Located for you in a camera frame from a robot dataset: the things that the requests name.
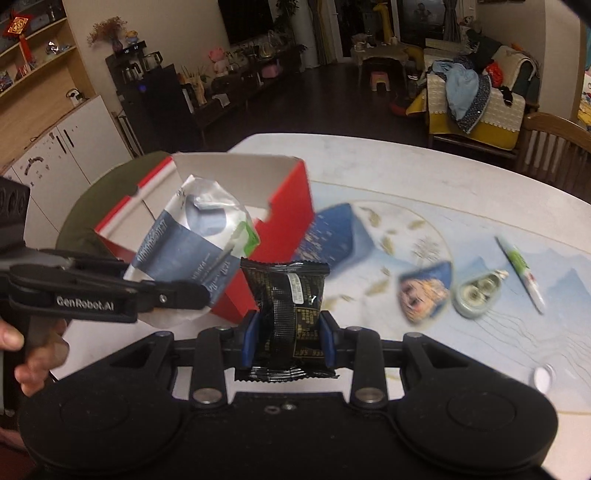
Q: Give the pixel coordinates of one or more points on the red cardboard box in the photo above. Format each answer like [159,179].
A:
[274,189]

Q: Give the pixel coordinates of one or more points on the green correction tape dispenser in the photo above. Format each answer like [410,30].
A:
[475,297]

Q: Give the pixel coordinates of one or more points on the blue white tissue pack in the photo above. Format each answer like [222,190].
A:
[200,236]

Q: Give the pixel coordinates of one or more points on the sofa with clothes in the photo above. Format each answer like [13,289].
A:
[481,95]

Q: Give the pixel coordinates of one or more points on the wooden chair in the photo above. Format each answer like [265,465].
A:
[555,151]

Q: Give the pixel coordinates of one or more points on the white cabinet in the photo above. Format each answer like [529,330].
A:
[62,164]

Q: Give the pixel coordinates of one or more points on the black snack packet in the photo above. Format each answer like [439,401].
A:
[289,300]

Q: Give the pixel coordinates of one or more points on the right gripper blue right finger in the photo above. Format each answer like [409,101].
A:
[331,339]

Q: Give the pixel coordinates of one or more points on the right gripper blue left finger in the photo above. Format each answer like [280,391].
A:
[248,337]

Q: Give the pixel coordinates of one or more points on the television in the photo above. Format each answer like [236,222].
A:
[245,20]

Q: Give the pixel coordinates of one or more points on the person's left hand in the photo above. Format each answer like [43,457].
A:
[39,361]

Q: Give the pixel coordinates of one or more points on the white bottle cap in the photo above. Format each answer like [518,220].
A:
[542,378]

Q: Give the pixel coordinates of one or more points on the pink plush toy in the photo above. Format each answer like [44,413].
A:
[219,61]

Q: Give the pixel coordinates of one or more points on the cartoon face plush pouch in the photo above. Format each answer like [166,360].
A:
[423,293]

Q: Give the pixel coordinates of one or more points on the patterned table mat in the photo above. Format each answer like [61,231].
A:
[514,300]

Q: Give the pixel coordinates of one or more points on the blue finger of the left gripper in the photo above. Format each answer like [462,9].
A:
[181,295]

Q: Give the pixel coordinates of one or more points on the green white glue pen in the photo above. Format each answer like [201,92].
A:
[524,273]

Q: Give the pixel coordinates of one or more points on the pink stool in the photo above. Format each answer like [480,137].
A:
[379,80]

